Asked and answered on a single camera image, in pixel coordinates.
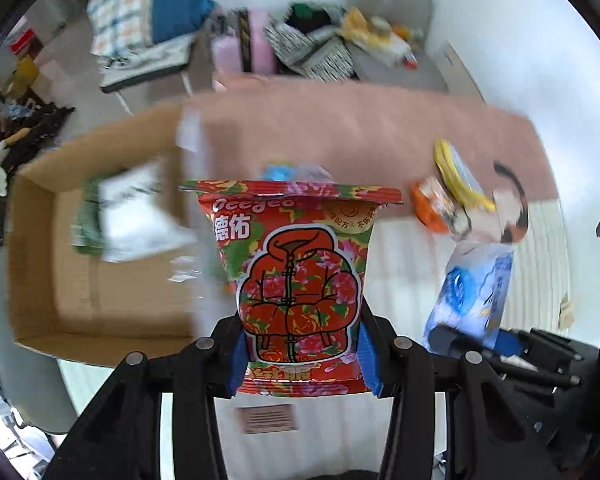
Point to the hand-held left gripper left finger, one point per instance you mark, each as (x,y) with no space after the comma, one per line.
(236,367)

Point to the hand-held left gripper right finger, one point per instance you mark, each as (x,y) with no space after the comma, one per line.
(371,367)

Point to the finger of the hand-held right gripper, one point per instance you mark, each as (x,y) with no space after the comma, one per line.
(447,340)
(535,367)

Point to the blue and white packet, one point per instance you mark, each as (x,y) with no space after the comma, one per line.
(475,295)

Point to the red floral snack packet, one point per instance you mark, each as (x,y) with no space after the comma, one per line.
(300,280)

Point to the cardboard box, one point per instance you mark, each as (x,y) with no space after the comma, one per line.
(105,305)

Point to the green and white packet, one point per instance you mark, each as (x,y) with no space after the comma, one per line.
(130,210)

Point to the brown label sticker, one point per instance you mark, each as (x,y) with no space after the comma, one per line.
(266,418)

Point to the small paper scrap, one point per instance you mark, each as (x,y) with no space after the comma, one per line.
(567,312)

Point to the orange snack packet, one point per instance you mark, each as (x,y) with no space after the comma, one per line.
(432,205)

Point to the brown white round packet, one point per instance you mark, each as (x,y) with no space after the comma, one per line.
(510,210)

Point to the yellow rimmed packet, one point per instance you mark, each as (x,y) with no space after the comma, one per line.
(460,180)

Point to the light blue packet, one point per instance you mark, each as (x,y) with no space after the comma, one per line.
(285,171)

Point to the pink blanket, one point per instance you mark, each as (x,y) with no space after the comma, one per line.
(360,130)

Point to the pile of yellow white items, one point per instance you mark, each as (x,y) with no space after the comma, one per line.
(380,35)

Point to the pink suitcase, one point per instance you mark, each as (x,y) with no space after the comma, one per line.
(235,45)

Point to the black white striped bag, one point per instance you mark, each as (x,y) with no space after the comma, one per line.
(310,45)

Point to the grey fabric chair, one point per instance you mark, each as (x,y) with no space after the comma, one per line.
(395,15)

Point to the plaid and blue bedding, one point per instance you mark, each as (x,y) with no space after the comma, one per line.
(140,25)

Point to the yellow container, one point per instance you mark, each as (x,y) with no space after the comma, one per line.
(22,76)

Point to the red box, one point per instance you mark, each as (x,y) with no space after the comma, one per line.
(22,41)

